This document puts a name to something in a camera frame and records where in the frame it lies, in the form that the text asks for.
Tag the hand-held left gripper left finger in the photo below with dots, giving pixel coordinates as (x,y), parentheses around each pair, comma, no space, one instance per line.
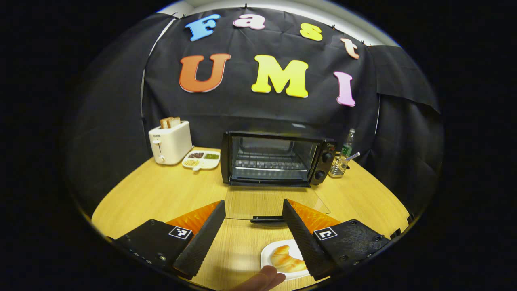
(202,242)

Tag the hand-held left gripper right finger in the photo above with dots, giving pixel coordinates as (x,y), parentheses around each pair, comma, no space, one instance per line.
(305,242)

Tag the golden croissant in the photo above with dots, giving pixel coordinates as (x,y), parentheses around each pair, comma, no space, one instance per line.
(286,260)

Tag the black electric oven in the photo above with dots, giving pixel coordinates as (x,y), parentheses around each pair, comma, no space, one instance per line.
(323,165)

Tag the white plate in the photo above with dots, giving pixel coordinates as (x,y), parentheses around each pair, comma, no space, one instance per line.
(266,256)

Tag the clear glass cup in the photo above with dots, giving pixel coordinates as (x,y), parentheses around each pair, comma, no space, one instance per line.
(337,167)

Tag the white divided dish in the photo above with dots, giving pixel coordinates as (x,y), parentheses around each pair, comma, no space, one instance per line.
(202,161)

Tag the white toaster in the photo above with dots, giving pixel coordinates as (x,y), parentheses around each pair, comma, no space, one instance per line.
(171,143)

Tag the clear water bottle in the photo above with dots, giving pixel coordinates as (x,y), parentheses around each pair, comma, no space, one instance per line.
(348,145)

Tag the toast slice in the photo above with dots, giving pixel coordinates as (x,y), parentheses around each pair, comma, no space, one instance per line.
(164,122)
(174,121)

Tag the black backdrop cloth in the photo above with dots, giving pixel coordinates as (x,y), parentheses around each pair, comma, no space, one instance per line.
(113,113)

